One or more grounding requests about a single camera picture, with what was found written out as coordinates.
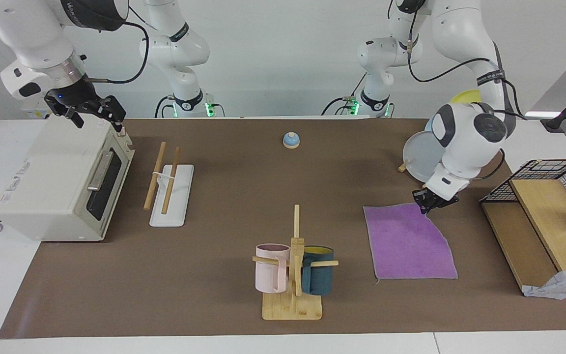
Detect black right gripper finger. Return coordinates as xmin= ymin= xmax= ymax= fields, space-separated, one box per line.
xmin=63 ymin=108 xmax=85 ymax=129
xmin=96 ymin=95 xmax=127 ymax=124

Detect purple and grey cloth towel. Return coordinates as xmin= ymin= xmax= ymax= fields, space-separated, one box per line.
xmin=363 ymin=203 xmax=458 ymax=285

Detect white towel rack wooden rails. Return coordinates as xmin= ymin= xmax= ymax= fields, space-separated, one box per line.
xmin=144 ymin=142 xmax=195 ymax=227

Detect white power strip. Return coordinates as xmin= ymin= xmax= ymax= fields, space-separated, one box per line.
xmin=22 ymin=106 xmax=53 ymax=119

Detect grey plate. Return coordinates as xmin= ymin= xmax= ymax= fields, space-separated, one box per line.
xmin=403 ymin=130 xmax=448 ymax=182

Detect beige toaster oven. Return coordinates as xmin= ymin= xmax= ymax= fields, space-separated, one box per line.
xmin=0 ymin=114 xmax=135 ymax=242

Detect wooden shelf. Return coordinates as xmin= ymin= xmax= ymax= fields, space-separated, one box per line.
xmin=480 ymin=177 xmax=566 ymax=295

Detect yellow plate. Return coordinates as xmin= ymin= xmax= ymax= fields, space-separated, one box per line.
xmin=450 ymin=90 xmax=483 ymax=105

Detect dark teal mug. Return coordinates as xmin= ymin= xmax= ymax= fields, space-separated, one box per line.
xmin=302 ymin=245 xmax=335 ymax=296

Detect wooden box with basket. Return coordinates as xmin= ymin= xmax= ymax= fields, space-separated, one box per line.
xmin=522 ymin=265 xmax=566 ymax=300

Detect wooden mug tree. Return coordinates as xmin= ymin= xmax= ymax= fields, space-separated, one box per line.
xmin=252 ymin=205 xmax=339 ymax=321

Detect pink mug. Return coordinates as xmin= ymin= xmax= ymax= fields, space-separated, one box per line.
xmin=255 ymin=243 xmax=291 ymax=294

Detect brown table mat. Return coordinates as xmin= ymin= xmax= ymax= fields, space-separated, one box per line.
xmin=0 ymin=118 xmax=566 ymax=340

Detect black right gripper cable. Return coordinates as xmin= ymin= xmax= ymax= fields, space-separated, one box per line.
xmin=86 ymin=10 xmax=152 ymax=85

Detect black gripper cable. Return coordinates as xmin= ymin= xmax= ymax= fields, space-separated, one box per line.
xmin=86 ymin=10 xmax=152 ymax=85
xmin=407 ymin=15 xmax=528 ymax=120

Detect black arm base cable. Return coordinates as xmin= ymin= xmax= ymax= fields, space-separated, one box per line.
xmin=154 ymin=95 xmax=175 ymax=118
xmin=321 ymin=74 xmax=366 ymax=117

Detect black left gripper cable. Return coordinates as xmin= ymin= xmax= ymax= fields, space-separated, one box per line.
xmin=407 ymin=15 xmax=528 ymax=120

